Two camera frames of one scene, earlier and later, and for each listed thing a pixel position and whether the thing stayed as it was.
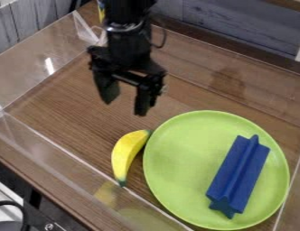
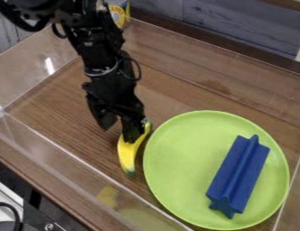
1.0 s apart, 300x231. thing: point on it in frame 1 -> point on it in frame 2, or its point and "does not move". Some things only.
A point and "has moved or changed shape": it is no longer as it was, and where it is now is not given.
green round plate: x=182 y=156 does not move
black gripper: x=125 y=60 -> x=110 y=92
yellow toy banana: x=125 y=152 has moved or changed shape
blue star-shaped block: x=236 y=175 does not move
